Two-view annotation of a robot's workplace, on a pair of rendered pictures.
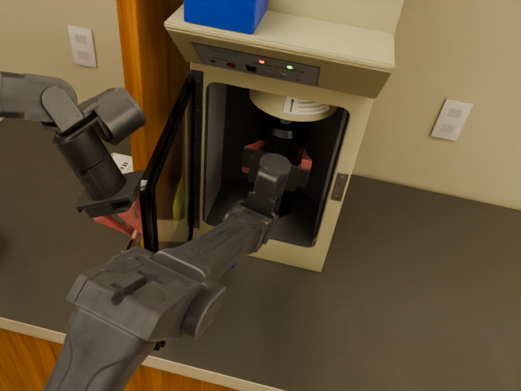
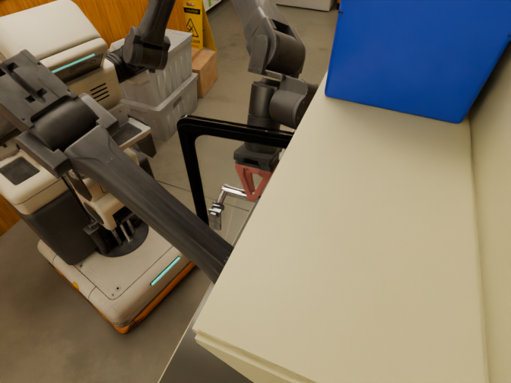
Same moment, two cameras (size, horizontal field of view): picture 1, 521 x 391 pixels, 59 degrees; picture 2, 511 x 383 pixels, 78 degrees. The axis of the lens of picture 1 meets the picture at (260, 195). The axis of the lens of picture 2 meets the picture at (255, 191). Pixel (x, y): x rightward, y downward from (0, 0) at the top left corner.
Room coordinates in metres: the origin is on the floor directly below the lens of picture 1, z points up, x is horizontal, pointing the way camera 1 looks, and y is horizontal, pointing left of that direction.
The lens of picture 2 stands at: (0.62, -0.19, 1.65)
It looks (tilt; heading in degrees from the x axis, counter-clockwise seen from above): 48 degrees down; 106
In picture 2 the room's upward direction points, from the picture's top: straight up
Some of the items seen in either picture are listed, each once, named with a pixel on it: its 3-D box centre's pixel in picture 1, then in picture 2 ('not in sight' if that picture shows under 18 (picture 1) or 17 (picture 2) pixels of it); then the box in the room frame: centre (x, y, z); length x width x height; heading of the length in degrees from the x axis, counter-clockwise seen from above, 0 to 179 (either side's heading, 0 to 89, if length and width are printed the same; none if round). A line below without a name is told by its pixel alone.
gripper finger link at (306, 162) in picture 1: (294, 162); not in sight; (0.78, -0.06, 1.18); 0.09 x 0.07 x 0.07; 173
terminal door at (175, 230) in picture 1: (173, 216); (274, 222); (0.56, 0.15, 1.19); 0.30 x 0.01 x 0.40; 0
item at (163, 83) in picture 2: not in sight; (153, 65); (-0.76, 1.84, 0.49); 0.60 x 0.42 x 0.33; 83
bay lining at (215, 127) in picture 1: (277, 140); not in sight; (0.84, -0.02, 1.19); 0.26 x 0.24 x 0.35; 83
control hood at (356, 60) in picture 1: (279, 60); (363, 188); (0.66, 0.00, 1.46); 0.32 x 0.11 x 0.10; 83
